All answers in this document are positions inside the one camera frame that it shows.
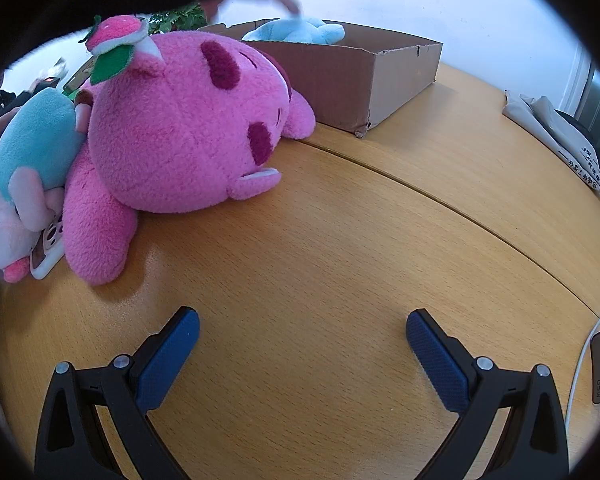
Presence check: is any pink plush bear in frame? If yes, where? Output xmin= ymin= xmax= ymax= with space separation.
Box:
xmin=62 ymin=15 xmax=317 ymax=287

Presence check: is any black charger with white cable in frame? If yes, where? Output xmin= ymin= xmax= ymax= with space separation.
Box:
xmin=567 ymin=310 xmax=600 ymax=441

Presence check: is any teal and pale pink plush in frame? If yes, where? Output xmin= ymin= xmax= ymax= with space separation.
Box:
xmin=0 ymin=87 xmax=88 ymax=297

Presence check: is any grey metal cabinet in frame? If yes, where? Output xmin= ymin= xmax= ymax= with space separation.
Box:
xmin=577 ymin=67 xmax=600 ymax=153

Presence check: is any grey cloth bag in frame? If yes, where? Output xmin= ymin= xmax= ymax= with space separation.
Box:
xmin=502 ymin=90 xmax=600 ymax=196

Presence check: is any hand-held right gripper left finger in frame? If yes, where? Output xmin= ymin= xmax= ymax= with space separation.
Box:
xmin=34 ymin=305 xmax=201 ymax=480

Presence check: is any white phone case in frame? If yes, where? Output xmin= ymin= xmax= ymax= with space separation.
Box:
xmin=30 ymin=210 xmax=67 ymax=281

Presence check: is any green potted plant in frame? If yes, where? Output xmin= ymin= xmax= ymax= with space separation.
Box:
xmin=147 ymin=2 xmax=208 ymax=36

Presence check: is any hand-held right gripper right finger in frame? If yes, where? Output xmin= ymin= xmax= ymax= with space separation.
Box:
xmin=405 ymin=309 xmax=571 ymax=480

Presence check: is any brown cardboard box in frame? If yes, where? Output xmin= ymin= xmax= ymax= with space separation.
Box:
xmin=197 ymin=19 xmax=443 ymax=139

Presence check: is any light blue plush toy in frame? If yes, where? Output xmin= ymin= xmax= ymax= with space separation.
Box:
xmin=241 ymin=16 xmax=347 ymax=46

